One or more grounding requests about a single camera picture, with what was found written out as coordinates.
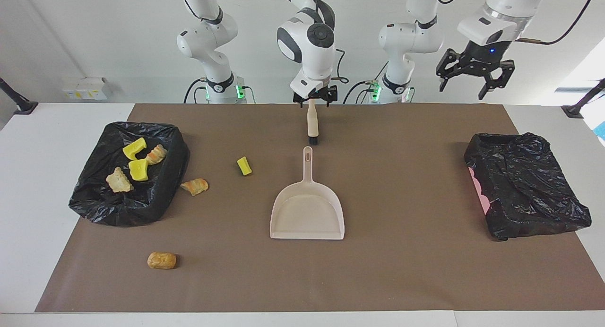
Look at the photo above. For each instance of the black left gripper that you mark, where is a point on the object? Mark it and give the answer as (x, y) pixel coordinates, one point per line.
(484, 57)

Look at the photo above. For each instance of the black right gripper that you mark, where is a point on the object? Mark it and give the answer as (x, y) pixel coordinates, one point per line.
(316, 92)

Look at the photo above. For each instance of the beige hand brush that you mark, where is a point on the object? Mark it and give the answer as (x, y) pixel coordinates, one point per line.
(312, 124)

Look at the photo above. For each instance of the beige plastic dustpan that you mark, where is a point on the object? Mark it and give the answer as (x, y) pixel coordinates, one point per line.
(307, 213)

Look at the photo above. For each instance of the orange toy croissant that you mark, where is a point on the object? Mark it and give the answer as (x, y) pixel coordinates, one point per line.
(195, 186)

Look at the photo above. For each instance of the small striped toy croissant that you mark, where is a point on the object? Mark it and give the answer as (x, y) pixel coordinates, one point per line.
(156, 155)

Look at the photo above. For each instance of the notched yellow sponge piece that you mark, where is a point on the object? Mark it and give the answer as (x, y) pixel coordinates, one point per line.
(134, 149)

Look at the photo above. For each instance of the textured yellow sponge piece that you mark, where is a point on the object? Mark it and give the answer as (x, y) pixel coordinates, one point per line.
(139, 170)

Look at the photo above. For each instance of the pale beige bread chunk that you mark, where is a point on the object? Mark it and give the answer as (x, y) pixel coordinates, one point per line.
(119, 181)

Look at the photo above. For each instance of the brown toy bread roll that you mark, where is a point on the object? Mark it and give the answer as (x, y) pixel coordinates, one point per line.
(161, 260)

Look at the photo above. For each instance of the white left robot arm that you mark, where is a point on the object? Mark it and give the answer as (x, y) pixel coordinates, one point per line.
(411, 34)

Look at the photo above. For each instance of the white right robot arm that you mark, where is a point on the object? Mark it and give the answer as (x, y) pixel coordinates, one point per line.
(307, 43)

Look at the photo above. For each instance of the pink bin with black bag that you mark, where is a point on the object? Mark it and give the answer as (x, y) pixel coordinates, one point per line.
(524, 190)

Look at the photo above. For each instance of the bin lined with black bag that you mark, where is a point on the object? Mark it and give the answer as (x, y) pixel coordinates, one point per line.
(118, 206)

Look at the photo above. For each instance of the small yellow sponge block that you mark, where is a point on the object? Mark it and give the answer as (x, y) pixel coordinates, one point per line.
(244, 166)

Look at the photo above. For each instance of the blue plastic item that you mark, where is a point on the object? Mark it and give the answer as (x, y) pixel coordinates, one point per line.
(601, 131)

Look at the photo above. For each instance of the brown table mat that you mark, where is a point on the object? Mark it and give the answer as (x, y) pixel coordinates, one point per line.
(264, 279)

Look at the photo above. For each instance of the black camera stand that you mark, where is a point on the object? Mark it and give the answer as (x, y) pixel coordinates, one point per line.
(23, 107)
(574, 112)

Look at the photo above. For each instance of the white wall socket box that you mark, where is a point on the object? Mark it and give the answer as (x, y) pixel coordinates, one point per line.
(85, 88)

